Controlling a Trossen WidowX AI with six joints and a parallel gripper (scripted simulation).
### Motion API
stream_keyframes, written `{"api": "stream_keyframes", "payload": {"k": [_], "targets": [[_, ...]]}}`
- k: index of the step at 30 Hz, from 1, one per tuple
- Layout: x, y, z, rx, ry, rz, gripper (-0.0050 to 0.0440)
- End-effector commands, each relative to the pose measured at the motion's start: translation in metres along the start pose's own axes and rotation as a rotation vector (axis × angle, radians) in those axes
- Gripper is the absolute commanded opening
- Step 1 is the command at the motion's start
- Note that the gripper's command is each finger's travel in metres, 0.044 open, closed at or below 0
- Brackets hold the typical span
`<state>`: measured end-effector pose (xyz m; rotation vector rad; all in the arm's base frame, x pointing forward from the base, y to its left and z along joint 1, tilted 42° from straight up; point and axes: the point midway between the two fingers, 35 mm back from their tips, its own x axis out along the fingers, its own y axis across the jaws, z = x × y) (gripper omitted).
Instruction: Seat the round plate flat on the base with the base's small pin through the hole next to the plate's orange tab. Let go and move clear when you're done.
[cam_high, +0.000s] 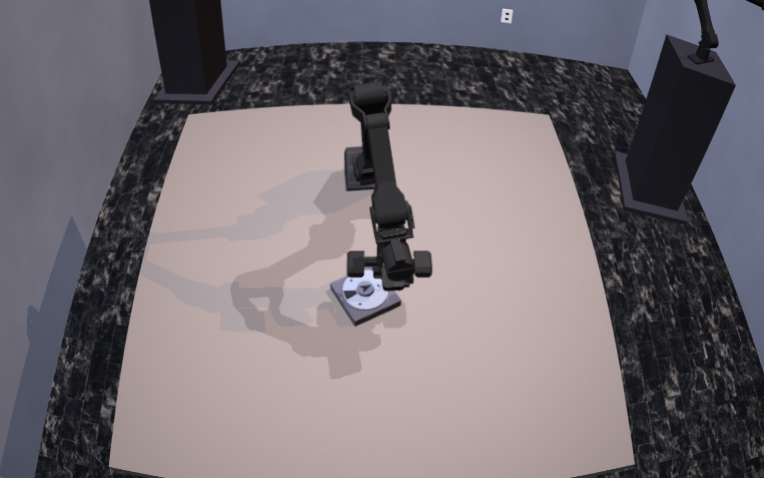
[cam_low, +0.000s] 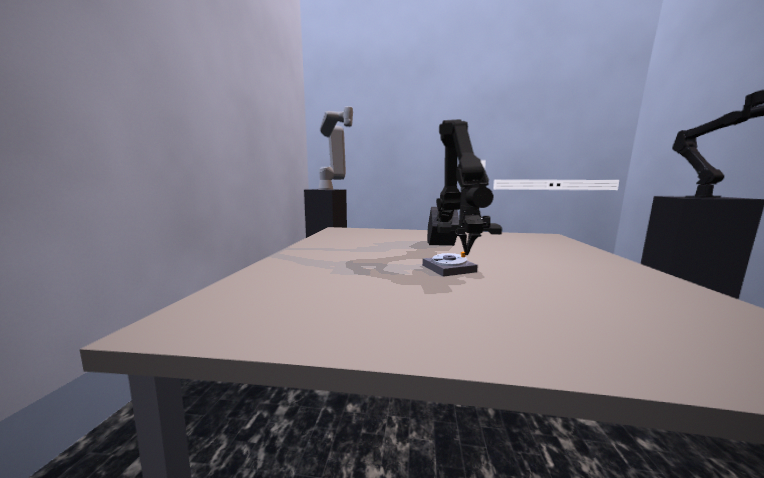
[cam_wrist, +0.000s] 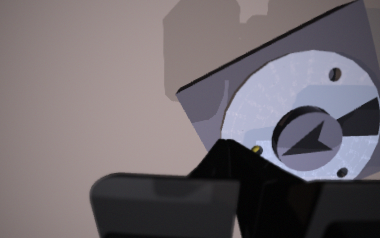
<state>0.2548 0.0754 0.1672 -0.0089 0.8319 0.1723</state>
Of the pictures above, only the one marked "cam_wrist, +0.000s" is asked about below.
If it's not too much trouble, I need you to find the pale blue round plate with center hole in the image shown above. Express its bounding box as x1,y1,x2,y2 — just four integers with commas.
220,50,380,181

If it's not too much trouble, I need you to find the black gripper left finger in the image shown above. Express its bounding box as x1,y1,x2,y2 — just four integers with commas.
89,139,240,238

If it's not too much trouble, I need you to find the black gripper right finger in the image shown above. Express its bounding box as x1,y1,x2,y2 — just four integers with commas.
226,139,380,238

